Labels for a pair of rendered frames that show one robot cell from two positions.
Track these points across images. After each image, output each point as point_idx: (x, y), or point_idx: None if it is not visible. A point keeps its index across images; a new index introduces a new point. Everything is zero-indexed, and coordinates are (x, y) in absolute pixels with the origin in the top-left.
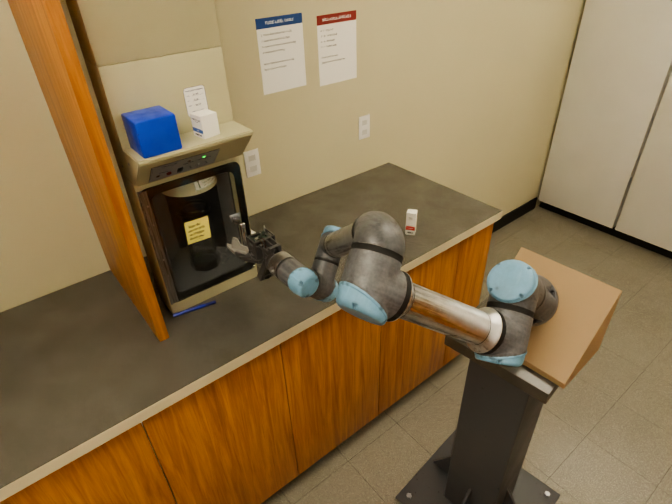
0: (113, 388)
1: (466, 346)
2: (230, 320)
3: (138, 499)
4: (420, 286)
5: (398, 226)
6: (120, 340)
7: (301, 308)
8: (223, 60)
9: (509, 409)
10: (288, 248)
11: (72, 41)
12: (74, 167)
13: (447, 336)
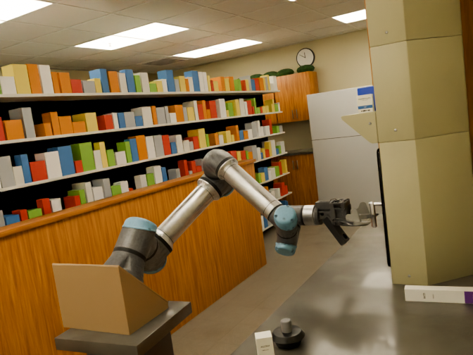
0: (378, 236)
1: (173, 301)
2: (363, 263)
3: None
4: (195, 189)
5: (206, 155)
6: None
7: (319, 281)
8: (371, 59)
9: None
10: (406, 308)
11: (368, 39)
12: None
13: (188, 301)
